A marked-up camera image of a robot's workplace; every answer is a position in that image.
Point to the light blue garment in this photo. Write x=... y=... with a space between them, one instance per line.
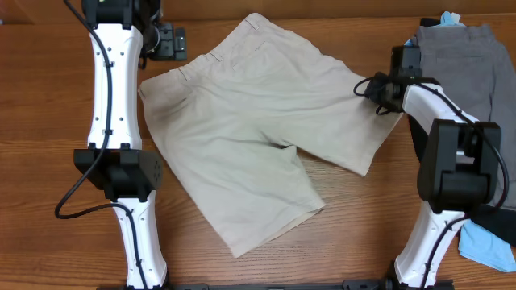
x=477 y=73

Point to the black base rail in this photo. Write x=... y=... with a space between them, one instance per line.
x=278 y=287

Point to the grey shorts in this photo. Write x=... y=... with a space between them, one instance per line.
x=475 y=76

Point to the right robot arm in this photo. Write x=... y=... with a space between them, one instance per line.
x=459 y=159

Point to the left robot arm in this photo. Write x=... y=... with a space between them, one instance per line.
x=124 y=35

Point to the black garment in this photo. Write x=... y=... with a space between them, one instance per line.
x=496 y=225

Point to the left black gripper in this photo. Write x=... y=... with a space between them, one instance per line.
x=169 y=50

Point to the beige shorts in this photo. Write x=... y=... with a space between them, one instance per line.
x=230 y=124

